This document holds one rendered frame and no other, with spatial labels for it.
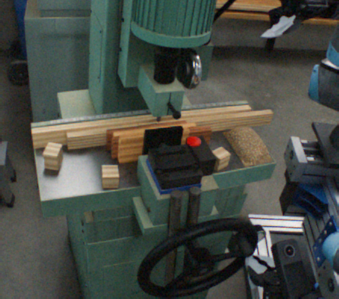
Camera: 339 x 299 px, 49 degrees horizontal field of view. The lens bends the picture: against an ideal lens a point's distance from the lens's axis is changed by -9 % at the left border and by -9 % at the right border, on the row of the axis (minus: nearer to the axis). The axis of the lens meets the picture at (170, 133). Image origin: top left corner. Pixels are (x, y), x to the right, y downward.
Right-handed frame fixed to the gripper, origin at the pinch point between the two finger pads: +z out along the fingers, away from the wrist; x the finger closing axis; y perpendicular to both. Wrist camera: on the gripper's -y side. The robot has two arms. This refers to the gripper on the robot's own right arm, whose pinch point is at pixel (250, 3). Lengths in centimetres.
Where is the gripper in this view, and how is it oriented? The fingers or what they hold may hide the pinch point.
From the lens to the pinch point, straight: 82.0
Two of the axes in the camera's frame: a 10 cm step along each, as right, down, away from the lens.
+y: 3.2, -1.4, -9.4
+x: 1.6, 9.8, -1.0
